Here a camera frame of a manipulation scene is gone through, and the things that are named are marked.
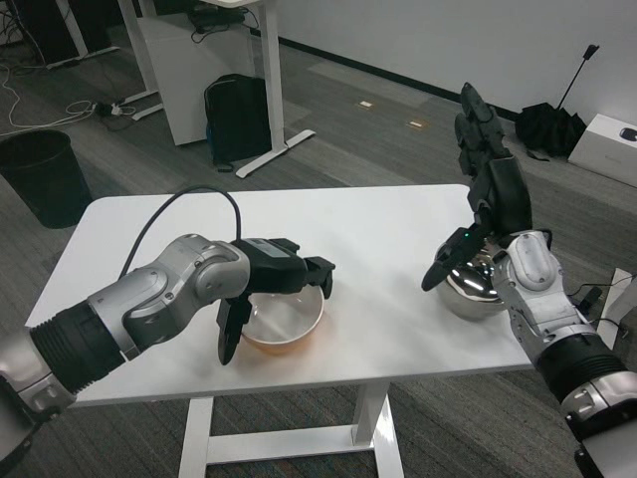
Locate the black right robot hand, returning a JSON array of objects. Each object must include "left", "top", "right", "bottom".
[{"left": 420, "top": 82, "right": 533, "bottom": 293}]

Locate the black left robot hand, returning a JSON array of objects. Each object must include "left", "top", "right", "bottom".
[{"left": 216, "top": 237, "right": 335, "bottom": 366}]

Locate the pale plastic bowl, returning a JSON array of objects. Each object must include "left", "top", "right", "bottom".
[{"left": 238, "top": 288, "right": 325, "bottom": 356}]

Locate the shiny steel bowl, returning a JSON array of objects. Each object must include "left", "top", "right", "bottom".
[{"left": 435, "top": 238, "right": 507, "bottom": 321}]

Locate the black folded umbrella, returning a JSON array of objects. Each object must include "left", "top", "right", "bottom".
[{"left": 514, "top": 44, "right": 601, "bottom": 161}]

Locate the white product box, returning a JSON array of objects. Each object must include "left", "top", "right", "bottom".
[{"left": 566, "top": 113, "right": 637, "bottom": 188}]

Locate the black backpack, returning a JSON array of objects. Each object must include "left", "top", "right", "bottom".
[{"left": 203, "top": 73, "right": 273, "bottom": 173}]

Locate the white furniture leg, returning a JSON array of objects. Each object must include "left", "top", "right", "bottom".
[{"left": 599, "top": 267, "right": 637, "bottom": 350}]

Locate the white standing desk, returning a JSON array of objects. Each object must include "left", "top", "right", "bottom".
[{"left": 117, "top": 0, "right": 318, "bottom": 179}]

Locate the white under-desk cabinet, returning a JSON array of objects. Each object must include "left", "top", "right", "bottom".
[{"left": 136, "top": 14, "right": 260, "bottom": 146}]

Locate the black floor power strip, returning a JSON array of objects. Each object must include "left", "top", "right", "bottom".
[{"left": 94, "top": 101, "right": 135, "bottom": 119}]

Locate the black trash bin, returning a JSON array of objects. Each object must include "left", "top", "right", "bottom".
[{"left": 0, "top": 129, "right": 94, "bottom": 229}]

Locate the white desk with cluttered underside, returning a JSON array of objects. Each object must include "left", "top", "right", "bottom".
[{"left": 47, "top": 0, "right": 121, "bottom": 70}]

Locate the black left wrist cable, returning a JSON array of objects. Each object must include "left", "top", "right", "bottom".
[{"left": 118, "top": 185, "right": 244, "bottom": 280}]

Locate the black power adapter cable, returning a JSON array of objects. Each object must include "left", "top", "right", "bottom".
[{"left": 566, "top": 278, "right": 637, "bottom": 330}]

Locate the white table frame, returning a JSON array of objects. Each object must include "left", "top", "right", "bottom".
[{"left": 179, "top": 380, "right": 405, "bottom": 478}]

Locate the white floor cable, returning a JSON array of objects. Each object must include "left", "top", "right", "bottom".
[{"left": 0, "top": 62, "right": 96, "bottom": 135}]

